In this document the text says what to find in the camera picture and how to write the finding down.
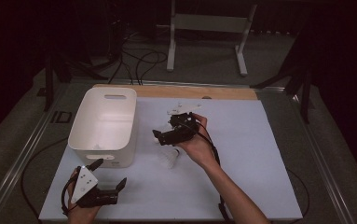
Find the white plastic bin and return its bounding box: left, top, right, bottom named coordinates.
left=67, top=87, right=138, bottom=169

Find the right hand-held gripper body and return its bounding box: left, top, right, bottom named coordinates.
left=158, top=102, right=203, bottom=147

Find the black looped floor cable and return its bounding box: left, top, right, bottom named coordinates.
left=134, top=49, right=169, bottom=86

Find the metal floor rail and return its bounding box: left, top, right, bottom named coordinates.
left=290, top=91, right=354, bottom=224
left=0, top=81, right=73, bottom=224

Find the pale table mat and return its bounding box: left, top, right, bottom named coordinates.
left=38, top=96, right=304, bottom=222

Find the black stand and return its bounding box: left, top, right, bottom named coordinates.
left=250, top=12, right=312, bottom=125

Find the person's left hand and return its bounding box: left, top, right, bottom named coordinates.
left=66, top=167, right=102, bottom=224

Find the person's right hand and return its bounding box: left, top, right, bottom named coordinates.
left=175, top=112, right=222, bottom=171

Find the white metal stand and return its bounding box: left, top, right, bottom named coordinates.
left=157, top=0, right=258, bottom=77

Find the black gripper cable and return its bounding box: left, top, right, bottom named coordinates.
left=196, top=120, right=310, bottom=223
left=20, top=137, right=76, bottom=220

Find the bundle of black floor cables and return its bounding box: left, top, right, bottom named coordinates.
left=107, top=46, right=135, bottom=86

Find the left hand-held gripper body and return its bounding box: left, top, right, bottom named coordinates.
left=69, top=165, right=119, bottom=209

